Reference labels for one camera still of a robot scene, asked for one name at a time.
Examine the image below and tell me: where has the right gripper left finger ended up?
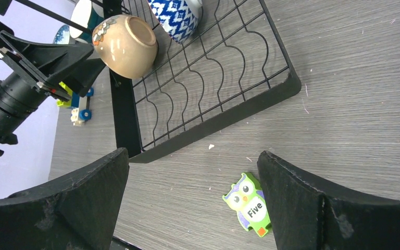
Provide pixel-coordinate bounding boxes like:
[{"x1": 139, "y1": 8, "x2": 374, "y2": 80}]
[{"x1": 0, "y1": 148, "x2": 129, "y2": 249}]

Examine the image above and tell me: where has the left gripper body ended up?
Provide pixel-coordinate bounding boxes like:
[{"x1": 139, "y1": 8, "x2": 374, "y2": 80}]
[{"x1": 0, "y1": 58, "x2": 73, "y2": 146}]

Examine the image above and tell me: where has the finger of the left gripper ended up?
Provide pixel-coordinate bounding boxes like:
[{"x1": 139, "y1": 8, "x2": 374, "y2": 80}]
[
  {"x1": 0, "y1": 31, "x2": 94, "y2": 90},
  {"x1": 63, "y1": 59, "x2": 106, "y2": 97}
]

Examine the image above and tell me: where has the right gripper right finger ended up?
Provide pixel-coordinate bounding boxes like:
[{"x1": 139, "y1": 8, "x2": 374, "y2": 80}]
[{"x1": 257, "y1": 151, "x2": 400, "y2": 249}]

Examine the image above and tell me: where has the blue white patterned bowl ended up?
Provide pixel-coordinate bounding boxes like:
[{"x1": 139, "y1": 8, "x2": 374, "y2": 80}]
[{"x1": 53, "y1": 24, "x2": 71, "y2": 44}]

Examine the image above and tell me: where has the cream bowl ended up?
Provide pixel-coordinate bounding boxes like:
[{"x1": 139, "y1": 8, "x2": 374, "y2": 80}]
[{"x1": 92, "y1": 14, "x2": 158, "y2": 79}]

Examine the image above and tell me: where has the black wire dish rack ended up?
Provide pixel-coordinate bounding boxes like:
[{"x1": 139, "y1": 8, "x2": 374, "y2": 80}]
[{"x1": 101, "y1": 1, "x2": 301, "y2": 164}]

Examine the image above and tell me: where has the dark teal bowl white foot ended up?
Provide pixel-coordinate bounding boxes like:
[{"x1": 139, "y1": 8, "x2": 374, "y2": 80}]
[{"x1": 69, "y1": 0, "x2": 105, "y2": 44}]

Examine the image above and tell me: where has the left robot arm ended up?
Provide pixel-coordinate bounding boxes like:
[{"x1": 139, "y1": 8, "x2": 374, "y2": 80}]
[{"x1": 0, "y1": 30, "x2": 94, "y2": 156}]

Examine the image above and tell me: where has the yellow blue toy block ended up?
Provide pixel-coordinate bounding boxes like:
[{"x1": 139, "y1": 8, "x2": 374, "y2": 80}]
[{"x1": 56, "y1": 82, "x2": 94, "y2": 127}]

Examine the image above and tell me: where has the green owl block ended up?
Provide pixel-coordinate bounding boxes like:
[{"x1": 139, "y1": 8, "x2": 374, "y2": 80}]
[{"x1": 222, "y1": 172, "x2": 271, "y2": 237}]

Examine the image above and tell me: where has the red patterned bowl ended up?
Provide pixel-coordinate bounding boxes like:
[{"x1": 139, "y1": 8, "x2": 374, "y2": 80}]
[{"x1": 148, "y1": 0, "x2": 203, "y2": 44}]

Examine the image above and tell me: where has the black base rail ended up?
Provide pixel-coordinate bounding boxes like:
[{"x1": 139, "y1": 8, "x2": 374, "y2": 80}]
[{"x1": 109, "y1": 236, "x2": 141, "y2": 250}]

